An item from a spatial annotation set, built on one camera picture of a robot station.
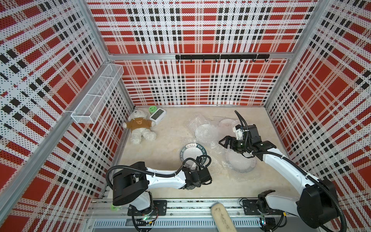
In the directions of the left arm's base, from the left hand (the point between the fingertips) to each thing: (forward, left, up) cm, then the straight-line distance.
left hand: (195, 174), depth 84 cm
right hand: (+13, -18, +13) cm, 26 cm away
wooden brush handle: (-23, -13, +4) cm, 27 cm away
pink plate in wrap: (+36, -24, 0) cm, 43 cm away
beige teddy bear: (+31, +38, +7) cm, 50 cm away
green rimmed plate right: (+6, -26, +2) cm, 27 cm away
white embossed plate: (+27, -8, +2) cm, 28 cm away
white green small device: (+43, +29, +3) cm, 52 cm away
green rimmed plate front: (+15, 0, 0) cm, 15 cm away
